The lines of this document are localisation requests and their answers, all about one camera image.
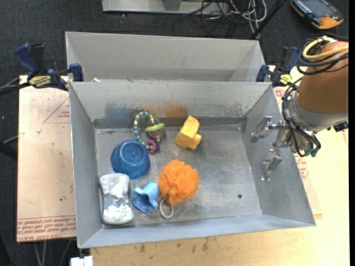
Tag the orange mesh bath pouf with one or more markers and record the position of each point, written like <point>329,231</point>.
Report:
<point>178,181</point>

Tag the white bone-shaped fluffy pad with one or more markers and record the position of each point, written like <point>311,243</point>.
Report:
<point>116,201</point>

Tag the light blue plastic piece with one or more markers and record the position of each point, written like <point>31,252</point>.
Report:
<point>145,198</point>

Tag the blue plastic cup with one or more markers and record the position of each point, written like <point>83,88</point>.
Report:
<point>130,159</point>

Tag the grey metal bin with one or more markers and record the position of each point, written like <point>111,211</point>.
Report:
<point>222,170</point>

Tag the yellow sponge block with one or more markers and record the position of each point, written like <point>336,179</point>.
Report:
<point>188,133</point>

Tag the black cylinder on white bracket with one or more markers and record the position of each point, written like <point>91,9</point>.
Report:
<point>340,127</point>

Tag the brown cardboard board red print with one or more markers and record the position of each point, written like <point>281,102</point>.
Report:
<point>44,154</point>

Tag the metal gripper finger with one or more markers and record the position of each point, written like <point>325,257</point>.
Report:
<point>263,129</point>
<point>272,162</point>

